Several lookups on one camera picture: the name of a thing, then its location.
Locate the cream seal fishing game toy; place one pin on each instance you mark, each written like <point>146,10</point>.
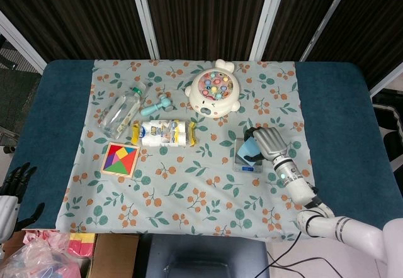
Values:
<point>214,102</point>

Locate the floral printed tablecloth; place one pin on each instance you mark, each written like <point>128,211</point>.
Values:
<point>189,196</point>

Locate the small digital scale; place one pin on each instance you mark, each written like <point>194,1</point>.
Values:
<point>248,168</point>

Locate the teal upholstered table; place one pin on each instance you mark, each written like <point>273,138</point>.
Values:
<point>47,117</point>

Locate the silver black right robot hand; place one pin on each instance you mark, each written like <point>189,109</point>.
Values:
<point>270,142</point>

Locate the clear plastic bag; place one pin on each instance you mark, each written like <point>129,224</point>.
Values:
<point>31,259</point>

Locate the black and white chair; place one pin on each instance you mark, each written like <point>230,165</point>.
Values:
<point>387,108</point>

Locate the red and yellow packet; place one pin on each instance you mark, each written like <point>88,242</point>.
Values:
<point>82,243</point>

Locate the blue sponge block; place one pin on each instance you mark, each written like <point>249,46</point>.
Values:
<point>247,150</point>

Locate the brown cardboard box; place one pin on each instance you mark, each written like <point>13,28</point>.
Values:
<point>116,256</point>

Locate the clear plastic bottle green cap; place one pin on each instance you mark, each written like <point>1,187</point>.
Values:
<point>121,114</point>

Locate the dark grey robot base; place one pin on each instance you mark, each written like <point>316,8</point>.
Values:
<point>201,259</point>

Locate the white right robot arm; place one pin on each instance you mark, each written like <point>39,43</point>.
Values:
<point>299,183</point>

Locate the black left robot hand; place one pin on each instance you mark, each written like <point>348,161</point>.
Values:
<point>12,180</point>

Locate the light teal toy hammer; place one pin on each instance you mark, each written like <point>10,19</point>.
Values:
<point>151,109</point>

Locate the colourful wooden tangram puzzle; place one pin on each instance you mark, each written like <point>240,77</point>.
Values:
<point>119,161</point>

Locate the white yellow snack package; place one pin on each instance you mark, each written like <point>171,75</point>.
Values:
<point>160,135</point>

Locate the dark folding screen panel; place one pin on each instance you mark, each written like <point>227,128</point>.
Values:
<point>72,14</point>
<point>204,14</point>
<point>374,23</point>
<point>299,14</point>

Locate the black mesh office chair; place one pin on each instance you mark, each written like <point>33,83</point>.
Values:
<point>15,102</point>

